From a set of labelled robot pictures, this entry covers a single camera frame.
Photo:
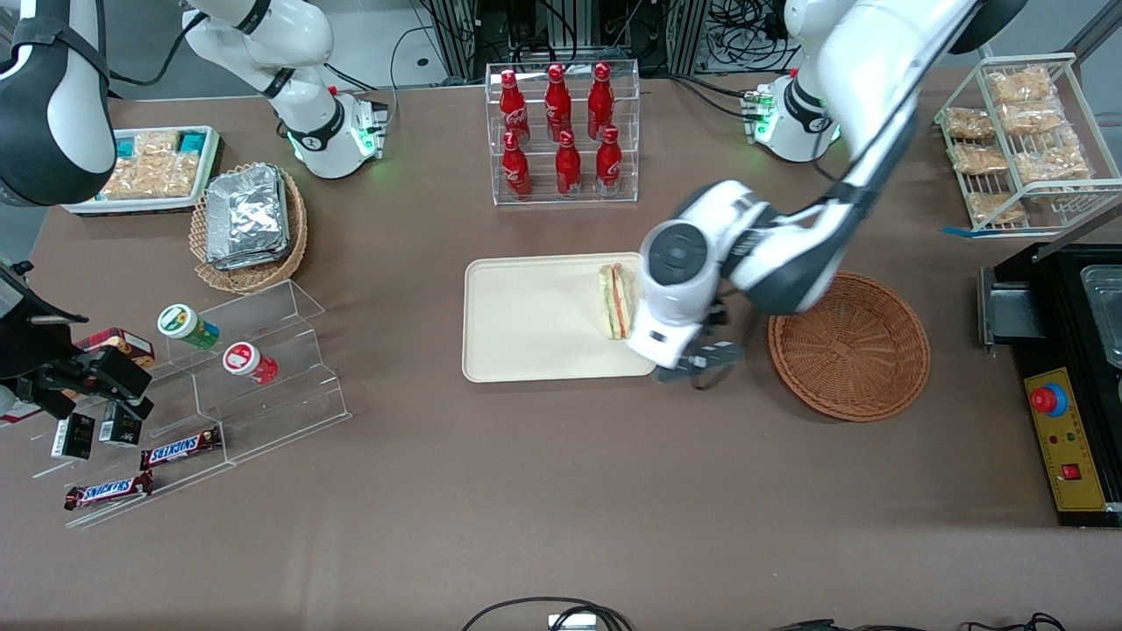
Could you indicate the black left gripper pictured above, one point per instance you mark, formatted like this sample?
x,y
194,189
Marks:
x,y
719,315

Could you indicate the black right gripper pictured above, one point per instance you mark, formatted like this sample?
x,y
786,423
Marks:
x,y
54,361

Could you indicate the triangle sandwich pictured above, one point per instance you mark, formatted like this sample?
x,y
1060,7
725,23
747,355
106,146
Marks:
x,y
616,302

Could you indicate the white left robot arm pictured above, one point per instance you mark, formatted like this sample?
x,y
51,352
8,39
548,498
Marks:
x,y
789,254

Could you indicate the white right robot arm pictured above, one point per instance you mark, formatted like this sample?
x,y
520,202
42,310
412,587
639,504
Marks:
x,y
307,114

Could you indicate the cream plastic tray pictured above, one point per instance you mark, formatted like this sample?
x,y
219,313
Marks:
x,y
535,317

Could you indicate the white rectangular snack tray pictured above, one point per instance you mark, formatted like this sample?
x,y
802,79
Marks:
x,y
79,206

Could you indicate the brown round wicker basket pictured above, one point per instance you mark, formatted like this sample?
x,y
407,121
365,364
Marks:
x,y
855,359

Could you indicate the light oval wicker basket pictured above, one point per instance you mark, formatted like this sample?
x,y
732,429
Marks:
x,y
254,279

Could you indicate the small black box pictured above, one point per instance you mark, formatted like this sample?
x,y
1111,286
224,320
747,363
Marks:
x,y
73,436
120,427

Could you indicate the brown chocolate box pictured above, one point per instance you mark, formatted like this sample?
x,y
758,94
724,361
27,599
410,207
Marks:
x,y
127,342

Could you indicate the Snickers chocolate bar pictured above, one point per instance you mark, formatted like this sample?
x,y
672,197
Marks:
x,y
107,491
180,448

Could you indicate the green lidded cup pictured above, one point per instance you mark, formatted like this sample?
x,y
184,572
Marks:
x,y
184,324

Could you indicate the red lidded cup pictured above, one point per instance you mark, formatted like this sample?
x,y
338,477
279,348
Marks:
x,y
245,361

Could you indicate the clear acrylic step shelf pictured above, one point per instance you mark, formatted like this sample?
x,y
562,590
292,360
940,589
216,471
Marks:
x,y
280,403

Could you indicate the clear acrylic bottle rack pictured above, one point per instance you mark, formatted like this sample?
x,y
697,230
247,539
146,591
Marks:
x,y
565,197

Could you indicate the clear bag of crackers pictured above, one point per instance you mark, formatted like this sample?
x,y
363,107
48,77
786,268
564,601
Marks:
x,y
149,178
158,143

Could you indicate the red cola bottle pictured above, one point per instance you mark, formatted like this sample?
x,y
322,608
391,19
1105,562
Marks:
x,y
557,103
513,109
515,168
600,101
608,162
568,166

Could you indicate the silver foil bag stack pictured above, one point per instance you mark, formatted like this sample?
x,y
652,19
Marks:
x,y
247,215

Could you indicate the teal snack packet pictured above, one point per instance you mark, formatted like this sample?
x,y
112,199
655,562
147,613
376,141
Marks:
x,y
192,141
128,147

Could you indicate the small white device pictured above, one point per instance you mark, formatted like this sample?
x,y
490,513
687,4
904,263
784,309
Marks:
x,y
571,622

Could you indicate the blue tape strip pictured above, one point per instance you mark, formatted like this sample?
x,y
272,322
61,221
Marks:
x,y
957,231

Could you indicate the red emergency stop button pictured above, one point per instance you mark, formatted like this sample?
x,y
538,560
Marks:
x,y
1046,400

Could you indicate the black machine base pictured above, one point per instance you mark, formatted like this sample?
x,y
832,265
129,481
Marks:
x,y
1061,307

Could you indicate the yellow control panel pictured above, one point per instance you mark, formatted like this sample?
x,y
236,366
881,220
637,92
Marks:
x,y
1074,456

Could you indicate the clear metal pan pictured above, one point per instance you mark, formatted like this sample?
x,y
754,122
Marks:
x,y
1106,311

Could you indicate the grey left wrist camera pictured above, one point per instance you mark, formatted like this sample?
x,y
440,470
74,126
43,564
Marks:
x,y
720,358

